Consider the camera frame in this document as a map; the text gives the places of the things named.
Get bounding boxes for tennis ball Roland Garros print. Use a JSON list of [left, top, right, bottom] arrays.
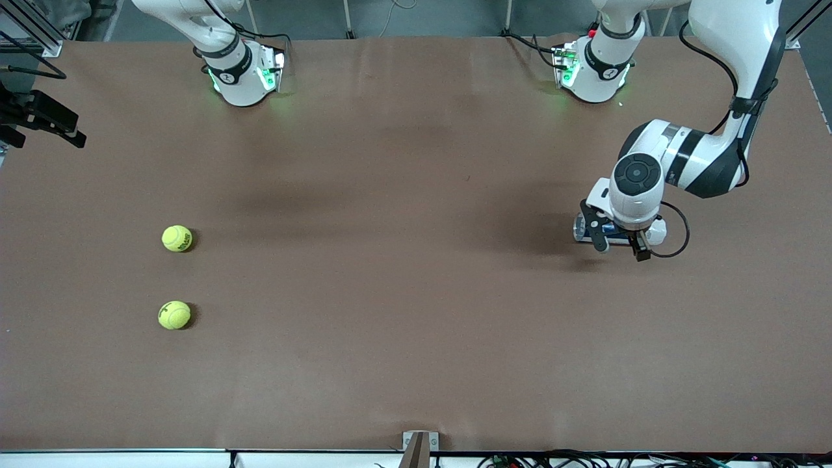
[[162, 225, 193, 253]]

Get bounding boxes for tennis ball Wilson 3 print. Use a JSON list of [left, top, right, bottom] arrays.
[[158, 300, 192, 330]]

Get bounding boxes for grey fabric object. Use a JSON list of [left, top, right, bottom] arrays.
[[49, 0, 92, 30]]

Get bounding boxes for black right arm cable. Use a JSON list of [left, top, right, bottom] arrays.
[[0, 64, 67, 80]]

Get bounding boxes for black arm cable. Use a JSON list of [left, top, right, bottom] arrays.
[[0, 64, 67, 80], [650, 19, 781, 259]]

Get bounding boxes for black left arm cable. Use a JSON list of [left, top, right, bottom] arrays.
[[650, 19, 781, 259]]

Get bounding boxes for aluminium frame profile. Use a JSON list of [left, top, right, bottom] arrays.
[[0, 0, 64, 58], [783, 0, 832, 49]]

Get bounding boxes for black base cable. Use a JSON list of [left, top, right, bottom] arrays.
[[502, 29, 561, 69], [231, 23, 293, 53]]

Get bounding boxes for tangled black cables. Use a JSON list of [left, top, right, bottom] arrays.
[[478, 450, 832, 468]]

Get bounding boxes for brown post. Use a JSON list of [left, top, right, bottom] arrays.
[[398, 432, 431, 468]]

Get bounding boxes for white table edge rail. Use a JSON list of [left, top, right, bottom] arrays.
[[0, 448, 404, 468]]

